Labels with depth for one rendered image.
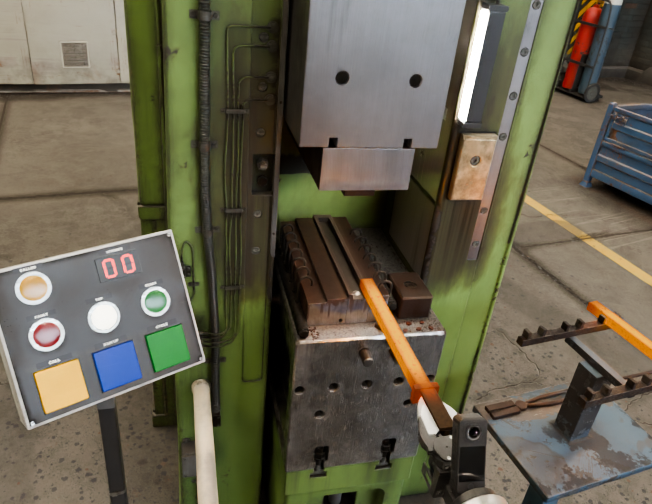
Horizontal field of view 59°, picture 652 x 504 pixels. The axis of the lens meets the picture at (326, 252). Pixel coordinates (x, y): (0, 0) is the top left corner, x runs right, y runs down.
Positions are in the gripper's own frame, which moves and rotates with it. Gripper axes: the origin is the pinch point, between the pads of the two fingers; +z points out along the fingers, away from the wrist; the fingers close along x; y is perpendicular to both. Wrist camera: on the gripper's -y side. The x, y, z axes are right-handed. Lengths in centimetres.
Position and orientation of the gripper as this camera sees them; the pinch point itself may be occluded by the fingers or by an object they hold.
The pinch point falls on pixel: (429, 399)
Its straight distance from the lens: 104.4
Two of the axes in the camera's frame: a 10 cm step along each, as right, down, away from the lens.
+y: -0.9, 8.5, 5.2
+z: -2.1, -5.2, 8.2
